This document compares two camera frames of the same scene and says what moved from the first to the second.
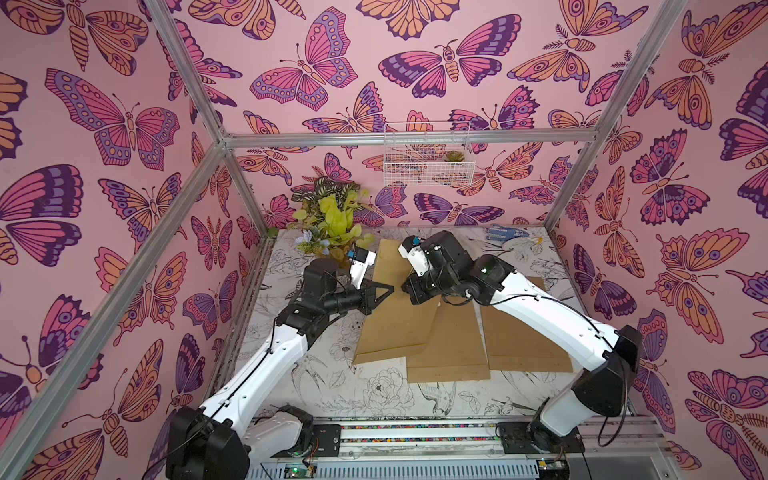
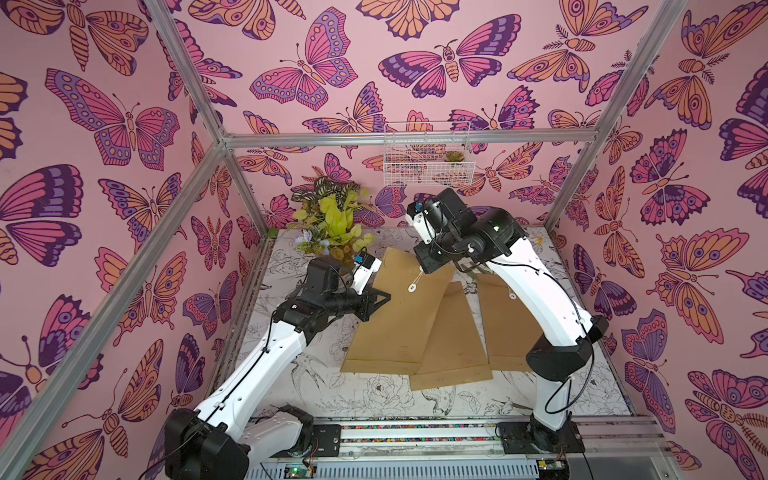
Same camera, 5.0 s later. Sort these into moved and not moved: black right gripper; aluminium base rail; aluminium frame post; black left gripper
Moved: black right gripper
Not moved: aluminium frame post; aluminium base rail; black left gripper
